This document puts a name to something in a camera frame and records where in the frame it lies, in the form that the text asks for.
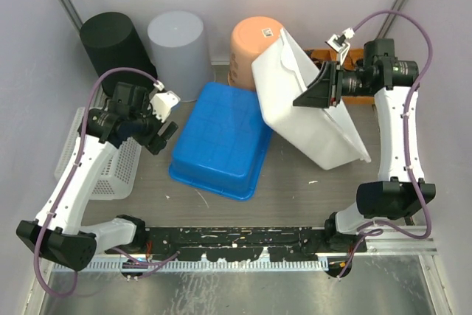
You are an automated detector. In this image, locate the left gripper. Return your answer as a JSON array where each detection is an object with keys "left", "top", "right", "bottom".
[{"left": 130, "top": 97, "right": 177, "bottom": 153}]

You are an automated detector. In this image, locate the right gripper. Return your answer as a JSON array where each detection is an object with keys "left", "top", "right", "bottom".
[{"left": 291, "top": 61, "right": 369, "bottom": 108}]

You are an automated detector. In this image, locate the white plastic tub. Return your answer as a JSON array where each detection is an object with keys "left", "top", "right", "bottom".
[{"left": 251, "top": 28, "right": 371, "bottom": 170}]

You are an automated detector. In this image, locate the blue plastic tub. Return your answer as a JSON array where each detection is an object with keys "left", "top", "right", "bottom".
[{"left": 169, "top": 83, "right": 272, "bottom": 201}]

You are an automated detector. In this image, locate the blue perforated basket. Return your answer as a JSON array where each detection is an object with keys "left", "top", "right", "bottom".
[{"left": 54, "top": 107, "right": 142, "bottom": 201}]

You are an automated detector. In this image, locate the grey bucket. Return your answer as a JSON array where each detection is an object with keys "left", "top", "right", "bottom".
[{"left": 147, "top": 11, "right": 215, "bottom": 102}]

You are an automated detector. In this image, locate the orange bucket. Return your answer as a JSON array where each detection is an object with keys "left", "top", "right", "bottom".
[{"left": 228, "top": 16, "right": 283, "bottom": 91}]

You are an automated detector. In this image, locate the black bucket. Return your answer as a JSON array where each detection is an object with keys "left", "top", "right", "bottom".
[{"left": 80, "top": 12, "right": 157, "bottom": 77}]

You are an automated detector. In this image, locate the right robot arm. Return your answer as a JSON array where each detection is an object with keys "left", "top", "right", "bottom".
[{"left": 293, "top": 35, "right": 436, "bottom": 252}]

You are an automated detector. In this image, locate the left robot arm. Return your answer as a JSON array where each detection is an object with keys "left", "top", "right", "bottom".
[{"left": 16, "top": 83, "right": 180, "bottom": 271}]

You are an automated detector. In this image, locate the orange compartment organizer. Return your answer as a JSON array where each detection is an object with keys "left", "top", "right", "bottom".
[{"left": 304, "top": 49, "right": 375, "bottom": 106}]

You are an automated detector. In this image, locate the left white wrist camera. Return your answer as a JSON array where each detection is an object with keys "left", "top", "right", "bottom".
[{"left": 150, "top": 80, "right": 181, "bottom": 122}]

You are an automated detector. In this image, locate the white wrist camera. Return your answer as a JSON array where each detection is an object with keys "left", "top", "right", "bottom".
[
  {"left": 150, "top": 80, "right": 181, "bottom": 122},
  {"left": 325, "top": 27, "right": 355, "bottom": 66}
]

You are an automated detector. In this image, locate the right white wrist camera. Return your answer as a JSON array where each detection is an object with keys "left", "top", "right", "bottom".
[{"left": 325, "top": 27, "right": 355, "bottom": 66}]

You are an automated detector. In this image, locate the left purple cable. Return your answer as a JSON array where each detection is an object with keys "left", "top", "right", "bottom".
[{"left": 33, "top": 67, "right": 181, "bottom": 297}]

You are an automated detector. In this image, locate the black mounting rail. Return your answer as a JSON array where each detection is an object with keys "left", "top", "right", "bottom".
[{"left": 120, "top": 226, "right": 360, "bottom": 262}]

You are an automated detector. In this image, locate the white cable duct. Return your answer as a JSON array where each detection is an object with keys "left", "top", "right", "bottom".
[{"left": 53, "top": 258, "right": 329, "bottom": 272}]

